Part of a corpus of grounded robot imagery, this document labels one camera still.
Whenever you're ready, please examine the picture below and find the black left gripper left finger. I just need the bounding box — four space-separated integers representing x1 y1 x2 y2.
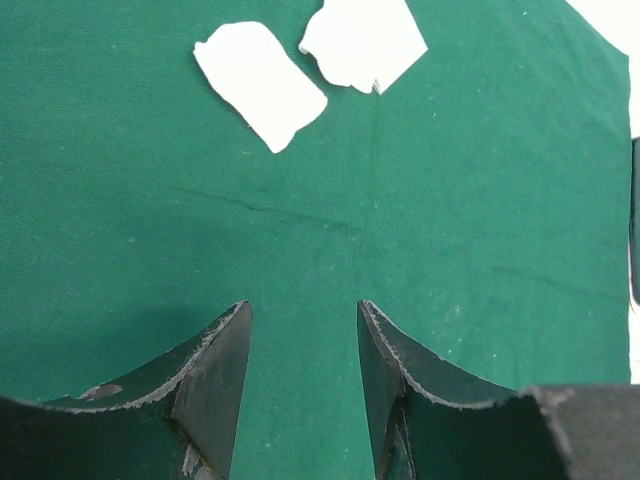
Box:
1 301 252 479

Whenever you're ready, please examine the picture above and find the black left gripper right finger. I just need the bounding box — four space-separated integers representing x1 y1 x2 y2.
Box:
357 300 639 479

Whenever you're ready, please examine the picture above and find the white gauze pad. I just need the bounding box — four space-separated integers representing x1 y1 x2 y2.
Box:
298 0 428 95
193 21 328 154

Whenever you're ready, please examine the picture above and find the green surgical drape cloth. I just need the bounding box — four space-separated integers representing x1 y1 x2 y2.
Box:
1 1 631 479

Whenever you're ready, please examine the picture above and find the stainless steel tray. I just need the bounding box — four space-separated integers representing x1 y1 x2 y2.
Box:
629 137 640 304

